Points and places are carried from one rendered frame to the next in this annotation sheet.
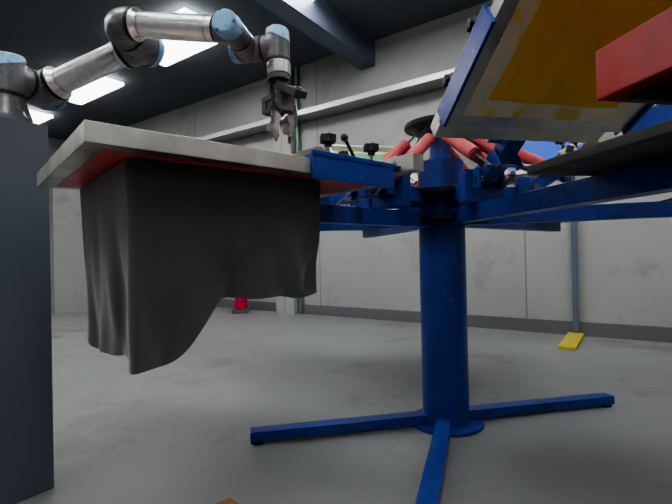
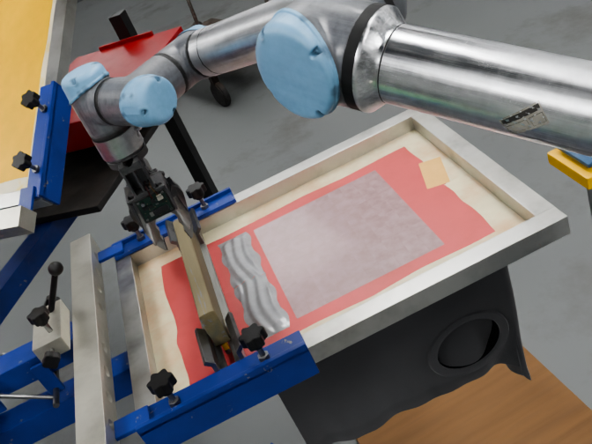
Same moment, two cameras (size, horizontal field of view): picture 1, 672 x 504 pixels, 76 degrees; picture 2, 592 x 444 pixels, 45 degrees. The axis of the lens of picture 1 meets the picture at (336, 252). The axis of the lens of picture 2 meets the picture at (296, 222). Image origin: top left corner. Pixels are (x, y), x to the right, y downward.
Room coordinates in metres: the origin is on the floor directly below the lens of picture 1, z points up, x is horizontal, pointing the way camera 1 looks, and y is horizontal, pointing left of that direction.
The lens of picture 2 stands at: (2.13, 1.04, 1.77)
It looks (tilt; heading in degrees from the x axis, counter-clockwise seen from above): 32 degrees down; 218
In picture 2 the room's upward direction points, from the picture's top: 24 degrees counter-clockwise
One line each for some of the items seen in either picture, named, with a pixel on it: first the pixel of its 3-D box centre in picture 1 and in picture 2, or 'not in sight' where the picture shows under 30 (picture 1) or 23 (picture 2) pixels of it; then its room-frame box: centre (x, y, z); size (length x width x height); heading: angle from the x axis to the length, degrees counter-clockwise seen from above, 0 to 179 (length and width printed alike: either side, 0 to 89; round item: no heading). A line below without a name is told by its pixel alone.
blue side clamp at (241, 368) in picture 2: not in sight; (226, 390); (1.57, 0.32, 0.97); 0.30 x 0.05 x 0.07; 131
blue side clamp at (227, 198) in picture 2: (351, 171); (178, 232); (1.15, -0.04, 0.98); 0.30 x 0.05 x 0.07; 131
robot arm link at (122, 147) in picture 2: (278, 70); (121, 141); (1.36, 0.17, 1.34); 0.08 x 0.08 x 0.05
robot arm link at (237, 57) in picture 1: (246, 47); (144, 95); (1.36, 0.27, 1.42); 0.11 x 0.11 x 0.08; 79
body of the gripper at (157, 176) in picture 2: (278, 96); (142, 182); (1.37, 0.17, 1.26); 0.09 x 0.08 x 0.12; 41
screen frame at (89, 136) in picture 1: (220, 179); (307, 245); (1.20, 0.32, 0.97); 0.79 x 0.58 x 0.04; 131
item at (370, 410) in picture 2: not in sight; (397, 357); (1.30, 0.48, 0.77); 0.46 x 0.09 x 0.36; 131
